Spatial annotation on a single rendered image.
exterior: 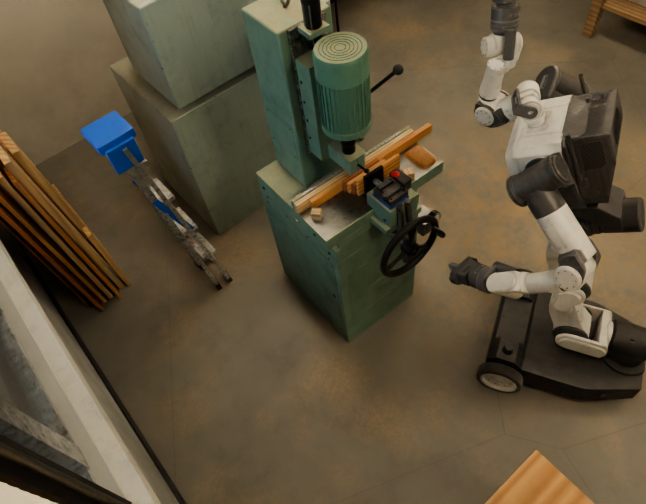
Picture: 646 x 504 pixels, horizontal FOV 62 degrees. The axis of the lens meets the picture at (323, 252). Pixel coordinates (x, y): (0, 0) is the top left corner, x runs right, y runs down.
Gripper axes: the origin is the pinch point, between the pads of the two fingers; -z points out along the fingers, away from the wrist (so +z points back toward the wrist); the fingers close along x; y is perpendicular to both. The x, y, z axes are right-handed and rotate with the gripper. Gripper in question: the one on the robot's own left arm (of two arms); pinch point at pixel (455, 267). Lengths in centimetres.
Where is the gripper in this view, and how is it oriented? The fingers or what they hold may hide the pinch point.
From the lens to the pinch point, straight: 200.1
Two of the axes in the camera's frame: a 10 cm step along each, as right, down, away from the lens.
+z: 4.8, 2.4, -8.5
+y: -4.6, -7.5, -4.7
